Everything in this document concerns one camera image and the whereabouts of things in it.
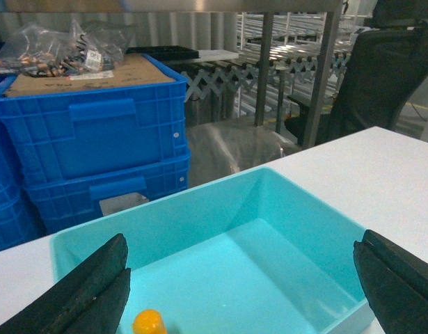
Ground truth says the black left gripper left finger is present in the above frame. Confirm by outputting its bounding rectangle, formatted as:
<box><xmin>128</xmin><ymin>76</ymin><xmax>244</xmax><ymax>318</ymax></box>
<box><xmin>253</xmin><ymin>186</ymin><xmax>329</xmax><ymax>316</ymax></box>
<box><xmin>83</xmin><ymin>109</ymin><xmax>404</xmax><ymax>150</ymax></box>
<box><xmin>0</xmin><ymin>233</ymin><xmax>131</xmax><ymax>333</ymax></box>

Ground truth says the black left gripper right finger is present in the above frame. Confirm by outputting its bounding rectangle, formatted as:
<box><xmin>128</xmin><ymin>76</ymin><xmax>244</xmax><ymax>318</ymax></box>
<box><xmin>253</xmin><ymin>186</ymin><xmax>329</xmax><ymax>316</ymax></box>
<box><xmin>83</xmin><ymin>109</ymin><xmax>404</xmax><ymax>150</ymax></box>
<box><xmin>353</xmin><ymin>230</ymin><xmax>428</xmax><ymax>333</ymax></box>

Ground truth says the yellow toy block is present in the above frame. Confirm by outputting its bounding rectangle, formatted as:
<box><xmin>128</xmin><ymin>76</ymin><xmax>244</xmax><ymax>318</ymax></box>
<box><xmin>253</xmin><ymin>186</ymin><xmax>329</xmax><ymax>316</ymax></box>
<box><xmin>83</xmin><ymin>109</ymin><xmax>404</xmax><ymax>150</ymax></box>
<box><xmin>132</xmin><ymin>309</ymin><xmax>168</xmax><ymax>334</ymax></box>

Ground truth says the left blue crate stack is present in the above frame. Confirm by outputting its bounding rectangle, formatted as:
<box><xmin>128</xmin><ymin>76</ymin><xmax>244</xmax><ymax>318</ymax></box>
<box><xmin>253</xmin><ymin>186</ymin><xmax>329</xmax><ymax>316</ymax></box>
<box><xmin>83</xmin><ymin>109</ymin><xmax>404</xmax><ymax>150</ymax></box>
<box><xmin>0</xmin><ymin>41</ymin><xmax>44</xmax><ymax>255</ymax></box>

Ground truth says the lower stacked blue crate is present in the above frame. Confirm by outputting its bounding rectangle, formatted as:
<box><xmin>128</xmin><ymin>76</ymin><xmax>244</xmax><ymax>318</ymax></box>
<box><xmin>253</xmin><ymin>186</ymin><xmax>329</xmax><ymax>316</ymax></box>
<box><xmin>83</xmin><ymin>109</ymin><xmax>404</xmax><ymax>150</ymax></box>
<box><xmin>24</xmin><ymin>153</ymin><xmax>191</xmax><ymax>234</ymax></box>

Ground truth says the light blue plastic tray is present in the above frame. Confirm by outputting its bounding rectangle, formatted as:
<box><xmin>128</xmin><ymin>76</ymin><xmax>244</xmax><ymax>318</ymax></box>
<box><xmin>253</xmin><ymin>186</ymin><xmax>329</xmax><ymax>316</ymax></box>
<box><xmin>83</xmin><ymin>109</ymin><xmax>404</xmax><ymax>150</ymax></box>
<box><xmin>51</xmin><ymin>168</ymin><xmax>374</xmax><ymax>333</ymax></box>

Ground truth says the blue crate with cardboard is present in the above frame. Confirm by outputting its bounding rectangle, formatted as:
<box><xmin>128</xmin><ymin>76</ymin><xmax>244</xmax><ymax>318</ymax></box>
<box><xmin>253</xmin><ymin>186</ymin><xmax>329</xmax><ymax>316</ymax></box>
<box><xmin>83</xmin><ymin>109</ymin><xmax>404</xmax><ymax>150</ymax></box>
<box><xmin>0</xmin><ymin>54</ymin><xmax>189</xmax><ymax>186</ymax></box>

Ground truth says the black office chair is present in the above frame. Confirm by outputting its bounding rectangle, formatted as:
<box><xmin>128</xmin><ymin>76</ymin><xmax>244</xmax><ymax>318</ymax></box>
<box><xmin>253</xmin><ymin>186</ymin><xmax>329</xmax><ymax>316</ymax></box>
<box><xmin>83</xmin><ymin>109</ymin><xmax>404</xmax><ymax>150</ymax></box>
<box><xmin>285</xmin><ymin>0</ymin><xmax>428</xmax><ymax>147</ymax></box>

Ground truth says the brown cardboard sheet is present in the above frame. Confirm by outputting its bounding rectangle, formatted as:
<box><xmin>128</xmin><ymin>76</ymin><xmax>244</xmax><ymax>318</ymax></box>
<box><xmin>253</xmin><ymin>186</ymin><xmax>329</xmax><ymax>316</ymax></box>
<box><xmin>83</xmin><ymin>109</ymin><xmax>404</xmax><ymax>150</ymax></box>
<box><xmin>3</xmin><ymin>54</ymin><xmax>174</xmax><ymax>97</ymax></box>

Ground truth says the plastic bag of parts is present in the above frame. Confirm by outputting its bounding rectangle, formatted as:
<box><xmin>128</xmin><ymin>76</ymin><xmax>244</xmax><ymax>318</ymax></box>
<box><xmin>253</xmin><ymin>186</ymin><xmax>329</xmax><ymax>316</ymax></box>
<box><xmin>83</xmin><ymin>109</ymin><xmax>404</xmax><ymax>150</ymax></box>
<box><xmin>0</xmin><ymin>19</ymin><xmax>134</xmax><ymax>78</ymax></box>

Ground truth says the expandable roller conveyor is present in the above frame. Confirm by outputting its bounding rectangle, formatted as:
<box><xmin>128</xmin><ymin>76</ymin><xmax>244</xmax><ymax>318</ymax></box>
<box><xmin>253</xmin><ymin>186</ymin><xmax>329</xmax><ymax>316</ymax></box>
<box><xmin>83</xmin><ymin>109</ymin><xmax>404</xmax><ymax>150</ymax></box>
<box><xmin>171</xmin><ymin>48</ymin><xmax>354</xmax><ymax>102</ymax></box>

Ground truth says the steel table frame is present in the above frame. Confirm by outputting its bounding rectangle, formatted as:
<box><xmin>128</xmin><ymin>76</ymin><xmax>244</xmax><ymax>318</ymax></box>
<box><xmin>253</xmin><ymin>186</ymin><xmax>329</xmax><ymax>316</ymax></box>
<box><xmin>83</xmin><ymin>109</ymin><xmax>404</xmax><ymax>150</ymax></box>
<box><xmin>253</xmin><ymin>0</ymin><xmax>343</xmax><ymax>149</ymax></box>

